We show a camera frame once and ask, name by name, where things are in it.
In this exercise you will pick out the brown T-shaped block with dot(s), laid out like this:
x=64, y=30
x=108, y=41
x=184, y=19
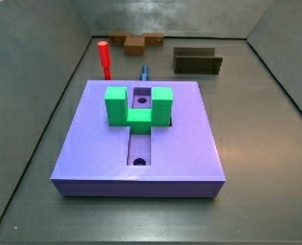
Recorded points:
x=136, y=43

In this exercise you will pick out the black angle fixture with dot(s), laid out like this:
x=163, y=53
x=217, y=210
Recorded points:
x=195, y=61

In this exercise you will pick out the green U-shaped block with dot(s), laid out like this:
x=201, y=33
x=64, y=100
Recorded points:
x=137, y=118

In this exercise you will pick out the purple base block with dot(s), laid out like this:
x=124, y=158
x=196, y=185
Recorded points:
x=95, y=166

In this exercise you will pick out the blue peg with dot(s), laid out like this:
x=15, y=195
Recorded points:
x=144, y=73

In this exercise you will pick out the red peg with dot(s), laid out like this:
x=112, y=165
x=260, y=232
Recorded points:
x=104, y=58

